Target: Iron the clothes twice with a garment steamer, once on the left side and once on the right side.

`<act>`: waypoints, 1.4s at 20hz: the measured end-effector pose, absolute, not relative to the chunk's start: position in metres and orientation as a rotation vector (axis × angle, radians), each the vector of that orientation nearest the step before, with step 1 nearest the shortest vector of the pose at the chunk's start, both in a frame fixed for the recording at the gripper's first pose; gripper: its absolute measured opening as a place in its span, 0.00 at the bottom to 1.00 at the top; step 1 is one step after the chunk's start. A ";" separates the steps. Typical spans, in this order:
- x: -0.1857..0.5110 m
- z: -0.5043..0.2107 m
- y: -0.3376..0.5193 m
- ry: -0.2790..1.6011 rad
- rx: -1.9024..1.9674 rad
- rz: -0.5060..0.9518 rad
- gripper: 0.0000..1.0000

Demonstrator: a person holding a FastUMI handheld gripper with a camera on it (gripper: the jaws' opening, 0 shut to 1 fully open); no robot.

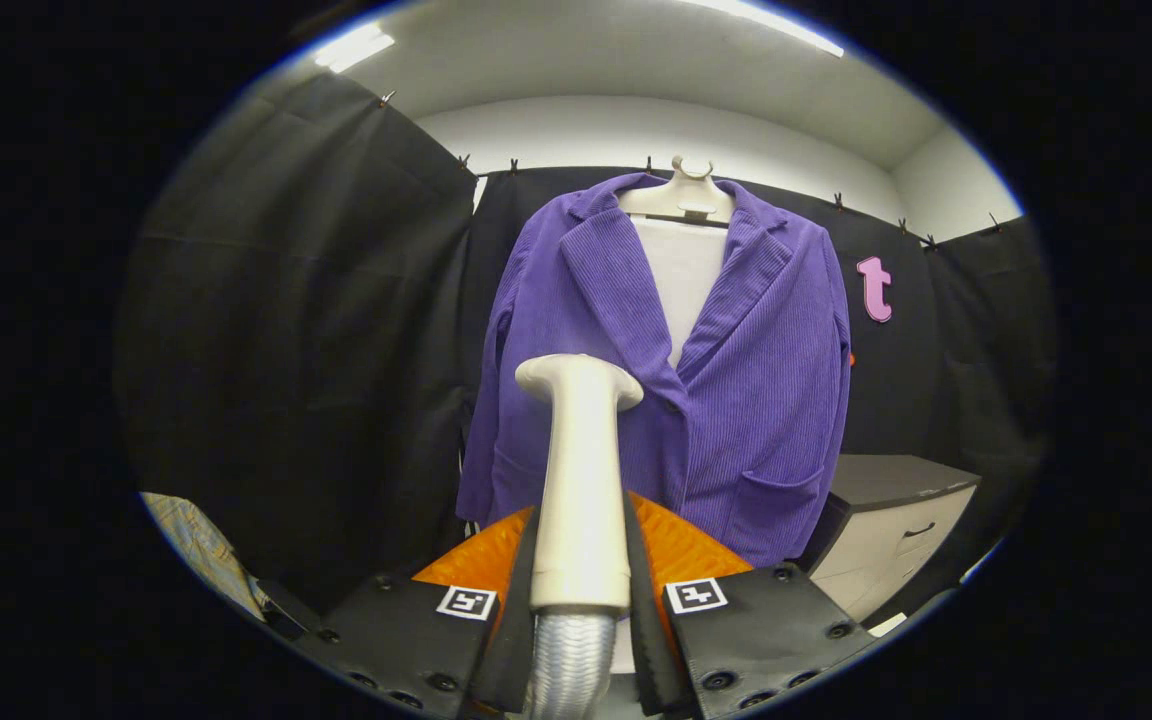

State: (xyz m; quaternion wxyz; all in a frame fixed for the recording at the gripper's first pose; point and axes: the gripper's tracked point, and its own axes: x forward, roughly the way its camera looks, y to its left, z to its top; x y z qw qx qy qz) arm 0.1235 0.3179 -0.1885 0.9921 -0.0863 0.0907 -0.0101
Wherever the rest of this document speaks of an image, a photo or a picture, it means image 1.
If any yellow patterned cloth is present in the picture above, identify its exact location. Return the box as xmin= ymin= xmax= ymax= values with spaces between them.
xmin=140 ymin=491 xmax=268 ymax=622

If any black backdrop cloth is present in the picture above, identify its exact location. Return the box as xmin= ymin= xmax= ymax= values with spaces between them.
xmin=116 ymin=70 xmax=1059 ymax=613

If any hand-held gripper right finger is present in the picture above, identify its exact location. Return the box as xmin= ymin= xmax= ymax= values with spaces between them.
xmin=624 ymin=490 xmax=878 ymax=720

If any short ceiling light panel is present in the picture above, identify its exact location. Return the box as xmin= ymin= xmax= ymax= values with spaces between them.
xmin=313 ymin=22 xmax=398 ymax=75

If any cream clothes hanger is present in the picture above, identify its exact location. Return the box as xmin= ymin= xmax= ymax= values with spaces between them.
xmin=617 ymin=155 xmax=738 ymax=230

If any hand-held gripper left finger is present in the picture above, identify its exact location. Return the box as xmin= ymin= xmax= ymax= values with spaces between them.
xmin=296 ymin=505 xmax=541 ymax=719

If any grey cabinet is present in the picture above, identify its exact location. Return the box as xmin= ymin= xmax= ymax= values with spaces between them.
xmin=798 ymin=455 xmax=983 ymax=624

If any purple corduroy jacket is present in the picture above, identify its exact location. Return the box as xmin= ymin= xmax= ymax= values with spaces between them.
xmin=456 ymin=172 xmax=854 ymax=569

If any white garment steamer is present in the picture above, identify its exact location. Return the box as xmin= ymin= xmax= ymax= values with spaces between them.
xmin=515 ymin=353 xmax=645 ymax=720

